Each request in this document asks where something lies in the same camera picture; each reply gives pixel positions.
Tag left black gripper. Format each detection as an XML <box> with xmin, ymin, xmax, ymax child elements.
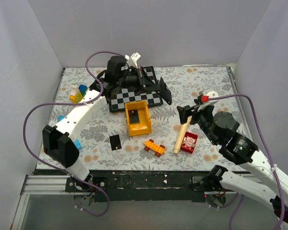
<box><xmin>118</xmin><ymin>66</ymin><xmax>160</xmax><ymax>95</ymax></box>

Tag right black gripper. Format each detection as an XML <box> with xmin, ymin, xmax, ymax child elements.
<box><xmin>176</xmin><ymin>99</ymin><xmax>218</xmax><ymax>146</ymax></box>

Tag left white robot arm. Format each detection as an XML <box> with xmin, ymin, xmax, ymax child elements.
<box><xmin>42</xmin><ymin>53</ymin><xmax>172</xmax><ymax>192</ymax></box>

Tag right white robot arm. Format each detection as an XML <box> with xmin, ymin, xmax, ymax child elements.
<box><xmin>177</xmin><ymin>104</ymin><xmax>288</xmax><ymax>224</ymax></box>

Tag black card on table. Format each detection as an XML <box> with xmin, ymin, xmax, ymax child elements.
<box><xmin>109</xmin><ymin>134</ymin><xmax>122</xmax><ymax>151</ymax></box>

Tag cream toy microphone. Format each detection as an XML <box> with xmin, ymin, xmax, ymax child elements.
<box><xmin>173</xmin><ymin>116</ymin><xmax>192</xmax><ymax>154</ymax></box>

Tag black white chessboard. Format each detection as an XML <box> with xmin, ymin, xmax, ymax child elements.
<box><xmin>97</xmin><ymin>62</ymin><xmax>163</xmax><ymax>113</ymax></box>

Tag red owl toy block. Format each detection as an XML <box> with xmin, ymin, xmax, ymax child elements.
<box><xmin>180</xmin><ymin>132</ymin><xmax>198</xmax><ymax>154</ymax></box>

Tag yellow plastic bin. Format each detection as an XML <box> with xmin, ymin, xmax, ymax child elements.
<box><xmin>125</xmin><ymin>101</ymin><xmax>152</xmax><ymax>137</ymax></box>

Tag orange toy car block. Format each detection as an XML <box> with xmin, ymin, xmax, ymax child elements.
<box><xmin>144</xmin><ymin>139</ymin><xmax>165</xmax><ymax>157</ymax></box>

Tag floral table mat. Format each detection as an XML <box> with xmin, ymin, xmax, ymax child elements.
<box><xmin>36</xmin><ymin>66</ymin><xmax>256</xmax><ymax>172</ymax></box>

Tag colourful stacked toy blocks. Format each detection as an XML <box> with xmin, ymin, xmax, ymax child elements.
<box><xmin>69</xmin><ymin>84</ymin><xmax>88</xmax><ymax>104</ymax></box>

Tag blue toy microphone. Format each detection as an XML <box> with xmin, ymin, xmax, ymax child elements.
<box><xmin>57</xmin><ymin>115</ymin><xmax>83</xmax><ymax>151</ymax></box>

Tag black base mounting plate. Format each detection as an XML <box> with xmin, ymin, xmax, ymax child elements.
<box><xmin>64</xmin><ymin>170</ymin><xmax>238</xmax><ymax>203</ymax></box>

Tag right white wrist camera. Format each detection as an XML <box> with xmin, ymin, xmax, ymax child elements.
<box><xmin>194</xmin><ymin>88</ymin><xmax>219</xmax><ymax>111</ymax></box>

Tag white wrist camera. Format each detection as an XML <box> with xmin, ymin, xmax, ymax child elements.
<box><xmin>194</xmin><ymin>88</ymin><xmax>219</xmax><ymax>111</ymax></box>
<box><xmin>125</xmin><ymin>52</ymin><xmax>141</xmax><ymax>69</ymax></box>

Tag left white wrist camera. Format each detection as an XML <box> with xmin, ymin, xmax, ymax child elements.
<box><xmin>125</xmin><ymin>52</ymin><xmax>141</xmax><ymax>69</ymax></box>

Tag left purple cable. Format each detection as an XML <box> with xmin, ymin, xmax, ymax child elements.
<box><xmin>23</xmin><ymin>50</ymin><xmax>122</xmax><ymax>217</ymax></box>

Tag purple cable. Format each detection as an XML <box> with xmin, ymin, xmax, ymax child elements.
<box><xmin>23</xmin><ymin>50</ymin><xmax>122</xmax><ymax>217</ymax></box>
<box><xmin>205</xmin><ymin>93</ymin><xmax>286</xmax><ymax>230</ymax></box>

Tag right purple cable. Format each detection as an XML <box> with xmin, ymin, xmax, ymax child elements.
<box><xmin>205</xmin><ymin>93</ymin><xmax>286</xmax><ymax>230</ymax></box>

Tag aluminium frame rail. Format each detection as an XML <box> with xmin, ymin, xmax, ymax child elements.
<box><xmin>11</xmin><ymin>174</ymin><xmax>75</xmax><ymax>230</ymax></box>

